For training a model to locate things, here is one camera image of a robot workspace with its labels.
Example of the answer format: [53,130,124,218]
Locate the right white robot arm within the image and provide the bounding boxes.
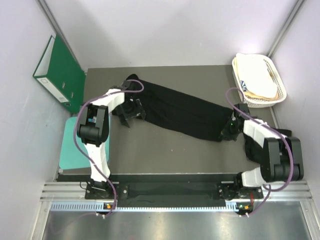
[218,115,304,200]

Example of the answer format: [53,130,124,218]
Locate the folded black t-shirt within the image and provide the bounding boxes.
[243,127,293,165]

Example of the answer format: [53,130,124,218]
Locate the teal cutting board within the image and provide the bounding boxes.
[58,116,112,170]

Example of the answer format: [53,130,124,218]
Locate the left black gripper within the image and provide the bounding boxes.
[115,99,145,127]

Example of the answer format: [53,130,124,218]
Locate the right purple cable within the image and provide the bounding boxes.
[225,87,296,218]

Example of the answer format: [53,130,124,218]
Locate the white cable duct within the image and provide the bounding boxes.
[50,201,252,213]

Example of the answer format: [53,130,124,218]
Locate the aluminium frame rail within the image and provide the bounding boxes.
[40,181,313,202]

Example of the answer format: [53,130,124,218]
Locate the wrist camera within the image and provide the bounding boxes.
[233,103,251,118]
[120,80,137,91]

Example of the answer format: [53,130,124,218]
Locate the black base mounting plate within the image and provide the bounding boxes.
[84,181,265,202]

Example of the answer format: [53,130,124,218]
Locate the purple cable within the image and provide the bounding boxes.
[225,87,296,218]
[73,79,145,219]

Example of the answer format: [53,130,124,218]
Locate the white marker with blue cap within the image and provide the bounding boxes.
[88,118,97,123]

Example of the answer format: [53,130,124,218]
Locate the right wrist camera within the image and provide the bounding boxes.
[233,103,251,118]

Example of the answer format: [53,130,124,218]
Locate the white t-shirt in basket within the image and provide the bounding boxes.
[235,53,278,98]

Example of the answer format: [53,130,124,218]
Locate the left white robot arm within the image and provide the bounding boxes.
[73,85,144,200]

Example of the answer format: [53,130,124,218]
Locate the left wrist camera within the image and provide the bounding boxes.
[120,80,137,91]

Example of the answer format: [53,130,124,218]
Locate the white plastic basket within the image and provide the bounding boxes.
[231,54,287,108]

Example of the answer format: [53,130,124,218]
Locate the black t-shirt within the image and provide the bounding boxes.
[112,74,233,142]
[243,127,293,165]

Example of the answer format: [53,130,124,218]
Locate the green ring binder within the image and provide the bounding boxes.
[32,35,86,114]

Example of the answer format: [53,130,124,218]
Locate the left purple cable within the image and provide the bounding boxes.
[73,79,145,219]

